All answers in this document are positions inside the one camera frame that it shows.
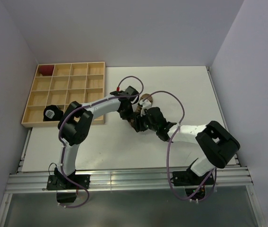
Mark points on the wooden compartment tray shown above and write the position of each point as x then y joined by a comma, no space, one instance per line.
83,82

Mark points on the aluminium rail frame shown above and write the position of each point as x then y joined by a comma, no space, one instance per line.
121,192

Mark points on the brown argyle sock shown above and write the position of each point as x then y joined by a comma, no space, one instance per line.
136,120

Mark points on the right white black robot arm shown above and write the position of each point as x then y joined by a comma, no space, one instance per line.
217,144

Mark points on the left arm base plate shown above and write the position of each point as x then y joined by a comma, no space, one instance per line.
67,191

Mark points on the red rolled sock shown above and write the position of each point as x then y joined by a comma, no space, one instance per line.
46,70

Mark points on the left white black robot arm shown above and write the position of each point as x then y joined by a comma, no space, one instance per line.
76,122

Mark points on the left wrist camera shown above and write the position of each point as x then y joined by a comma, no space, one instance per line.
121,89

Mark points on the black sock with blue marks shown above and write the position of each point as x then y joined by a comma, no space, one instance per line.
52,113

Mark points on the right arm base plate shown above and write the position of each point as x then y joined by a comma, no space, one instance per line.
187,178

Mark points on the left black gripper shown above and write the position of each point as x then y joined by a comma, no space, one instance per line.
130,115

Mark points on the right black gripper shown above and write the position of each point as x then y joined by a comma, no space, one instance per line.
138,120

